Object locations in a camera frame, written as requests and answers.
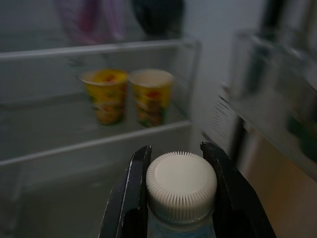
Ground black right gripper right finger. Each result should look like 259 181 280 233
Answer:
199 141 277 238

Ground yellow cup noodle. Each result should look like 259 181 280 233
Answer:
127 68 176 128
78 68 129 126

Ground printed fridge door sticker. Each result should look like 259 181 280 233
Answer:
212 95 239 141

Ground large grey fridge door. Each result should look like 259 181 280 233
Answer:
200 22 317 179

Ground dark round bowl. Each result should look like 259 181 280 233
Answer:
130 0 186 37

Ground grey two-door fridge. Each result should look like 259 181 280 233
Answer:
0 0 317 238

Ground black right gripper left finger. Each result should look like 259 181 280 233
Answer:
99 145 153 238

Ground white-capped clear water bottle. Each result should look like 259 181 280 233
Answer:
145 150 218 238

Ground glass fridge shelf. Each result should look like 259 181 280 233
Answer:
0 39 202 63
0 94 193 167

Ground pink striped plastic bag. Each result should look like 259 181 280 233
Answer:
54 0 127 45

